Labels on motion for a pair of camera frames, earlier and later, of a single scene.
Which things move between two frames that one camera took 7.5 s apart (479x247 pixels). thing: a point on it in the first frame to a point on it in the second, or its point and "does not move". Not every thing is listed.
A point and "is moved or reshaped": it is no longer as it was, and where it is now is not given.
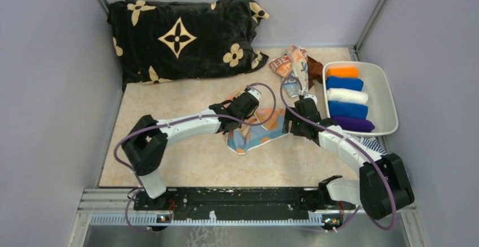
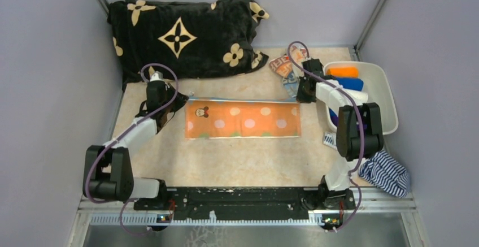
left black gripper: [233, 99] to [180, 98]
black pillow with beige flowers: [156, 41] does not move
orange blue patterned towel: [292, 67] does not move
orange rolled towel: [343, 72] does not move
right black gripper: [290, 116] to [300, 97]
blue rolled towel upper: [348, 83] does not move
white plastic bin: [380, 108] does not move
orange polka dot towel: [248, 135] is moved or reshaped
